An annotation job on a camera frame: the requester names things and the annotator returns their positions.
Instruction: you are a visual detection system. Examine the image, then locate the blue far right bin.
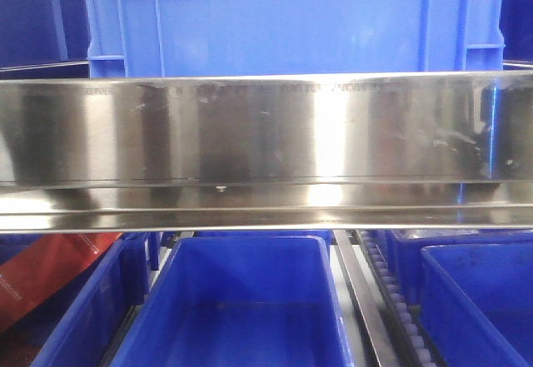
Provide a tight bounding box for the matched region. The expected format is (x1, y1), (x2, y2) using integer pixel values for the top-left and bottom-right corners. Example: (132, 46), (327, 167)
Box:
(384, 228), (532, 305)

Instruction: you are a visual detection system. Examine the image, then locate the red foil pouch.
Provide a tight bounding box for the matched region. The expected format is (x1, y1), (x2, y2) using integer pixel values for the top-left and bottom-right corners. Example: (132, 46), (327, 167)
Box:
(1, 232), (121, 332)

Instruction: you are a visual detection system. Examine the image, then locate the blue left bin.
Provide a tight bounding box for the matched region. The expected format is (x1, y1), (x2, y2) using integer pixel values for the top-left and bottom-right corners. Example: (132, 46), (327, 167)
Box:
(32, 233), (151, 366)

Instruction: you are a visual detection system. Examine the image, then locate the blue centre bin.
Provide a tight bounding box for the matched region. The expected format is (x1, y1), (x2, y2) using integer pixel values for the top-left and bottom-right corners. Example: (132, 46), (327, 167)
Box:
(112, 236), (353, 366)

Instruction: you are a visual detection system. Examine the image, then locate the blue bin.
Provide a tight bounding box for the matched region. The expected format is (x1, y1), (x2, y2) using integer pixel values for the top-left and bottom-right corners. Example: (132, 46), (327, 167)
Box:
(421, 243), (532, 366)
(32, 233), (151, 366)
(112, 236), (353, 366)
(384, 228), (532, 305)

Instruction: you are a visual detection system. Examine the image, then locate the stainless steel shelf rail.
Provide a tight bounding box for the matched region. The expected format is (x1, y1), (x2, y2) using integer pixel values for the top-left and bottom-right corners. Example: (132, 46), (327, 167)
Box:
(1, 70), (532, 233)

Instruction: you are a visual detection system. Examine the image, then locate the steel roller track rail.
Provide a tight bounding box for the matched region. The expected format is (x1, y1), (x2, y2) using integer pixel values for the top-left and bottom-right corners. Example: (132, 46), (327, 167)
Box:
(331, 230), (442, 366)

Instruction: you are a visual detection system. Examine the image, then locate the large light blue crate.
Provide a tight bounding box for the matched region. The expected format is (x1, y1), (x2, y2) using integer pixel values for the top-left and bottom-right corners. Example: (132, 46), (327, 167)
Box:
(86, 0), (505, 77)

